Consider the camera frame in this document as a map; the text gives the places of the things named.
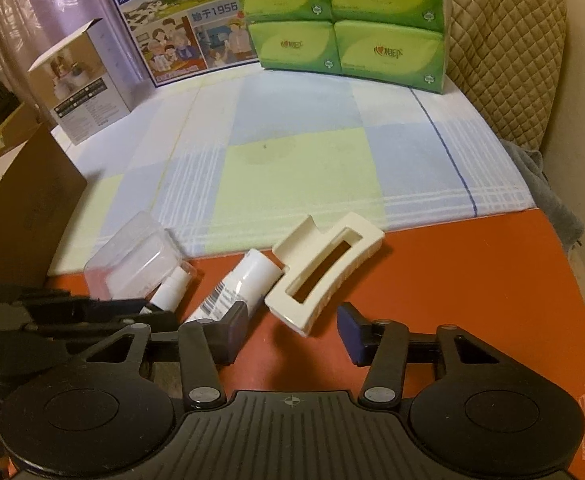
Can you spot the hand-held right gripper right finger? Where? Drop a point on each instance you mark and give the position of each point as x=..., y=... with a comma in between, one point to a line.
x=350, y=332

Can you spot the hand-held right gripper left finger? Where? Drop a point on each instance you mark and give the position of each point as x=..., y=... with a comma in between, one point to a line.
x=230, y=332

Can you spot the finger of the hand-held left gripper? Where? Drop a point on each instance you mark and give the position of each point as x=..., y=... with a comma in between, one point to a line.
x=47, y=302
x=157, y=320

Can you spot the small white spray bottle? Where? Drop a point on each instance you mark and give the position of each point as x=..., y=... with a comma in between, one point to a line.
x=172, y=290

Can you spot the white tube with barcode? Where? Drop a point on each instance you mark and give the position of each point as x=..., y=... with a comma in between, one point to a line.
x=237, y=285

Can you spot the cream hair claw clip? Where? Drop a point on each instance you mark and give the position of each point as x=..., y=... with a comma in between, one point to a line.
x=322, y=270

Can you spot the large white box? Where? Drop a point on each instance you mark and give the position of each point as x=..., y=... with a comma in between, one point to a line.
x=22, y=210

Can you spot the clear plastic box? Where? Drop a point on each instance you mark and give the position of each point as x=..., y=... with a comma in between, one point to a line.
x=132, y=260

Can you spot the checked cloth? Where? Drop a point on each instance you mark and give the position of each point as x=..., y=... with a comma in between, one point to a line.
x=297, y=160

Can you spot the brown cardboard box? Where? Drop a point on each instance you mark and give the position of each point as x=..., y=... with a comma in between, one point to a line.
x=15, y=125

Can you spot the white product box with photo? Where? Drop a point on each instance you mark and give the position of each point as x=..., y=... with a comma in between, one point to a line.
x=92, y=95

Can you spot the grey cloth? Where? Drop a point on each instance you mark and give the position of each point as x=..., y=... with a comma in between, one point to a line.
x=547, y=195

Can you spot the blue milk carton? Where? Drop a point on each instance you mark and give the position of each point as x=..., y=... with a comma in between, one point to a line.
x=172, y=25

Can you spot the purple curtain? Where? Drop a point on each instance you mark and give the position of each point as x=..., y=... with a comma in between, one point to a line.
x=32, y=5

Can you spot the beige quilted cushion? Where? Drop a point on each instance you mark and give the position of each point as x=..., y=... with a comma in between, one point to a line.
x=507, y=45

